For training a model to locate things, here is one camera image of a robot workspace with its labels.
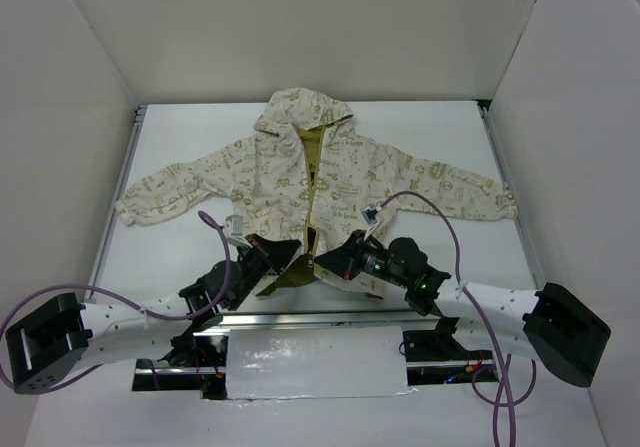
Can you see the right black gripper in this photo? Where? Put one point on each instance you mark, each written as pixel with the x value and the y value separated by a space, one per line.
pixel 353 255

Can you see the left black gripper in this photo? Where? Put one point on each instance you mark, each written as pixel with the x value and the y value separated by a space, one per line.
pixel 261 253

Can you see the cream jacket with green print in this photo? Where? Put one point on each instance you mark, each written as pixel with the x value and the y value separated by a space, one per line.
pixel 305 174

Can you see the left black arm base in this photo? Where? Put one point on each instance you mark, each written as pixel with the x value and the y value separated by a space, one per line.
pixel 190 349

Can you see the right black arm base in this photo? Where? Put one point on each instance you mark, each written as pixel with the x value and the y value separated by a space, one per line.
pixel 438 345

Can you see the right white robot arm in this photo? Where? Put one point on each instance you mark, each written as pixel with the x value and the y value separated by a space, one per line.
pixel 551 326

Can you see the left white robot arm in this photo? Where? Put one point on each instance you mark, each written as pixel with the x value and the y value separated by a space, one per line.
pixel 64 335

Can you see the silver foil covered panel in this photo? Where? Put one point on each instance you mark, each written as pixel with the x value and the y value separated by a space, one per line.
pixel 315 364

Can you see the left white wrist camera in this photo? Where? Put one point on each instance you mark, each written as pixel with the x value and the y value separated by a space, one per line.
pixel 233 229

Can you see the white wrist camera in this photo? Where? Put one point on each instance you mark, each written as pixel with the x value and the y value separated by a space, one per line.
pixel 233 229
pixel 375 217

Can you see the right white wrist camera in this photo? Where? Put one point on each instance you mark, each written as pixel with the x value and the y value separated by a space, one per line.
pixel 375 217

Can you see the aluminium front rail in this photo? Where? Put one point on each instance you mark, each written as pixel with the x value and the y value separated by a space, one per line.
pixel 403 318

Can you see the left aluminium frame rail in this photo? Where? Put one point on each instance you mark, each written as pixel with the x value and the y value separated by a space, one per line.
pixel 111 221

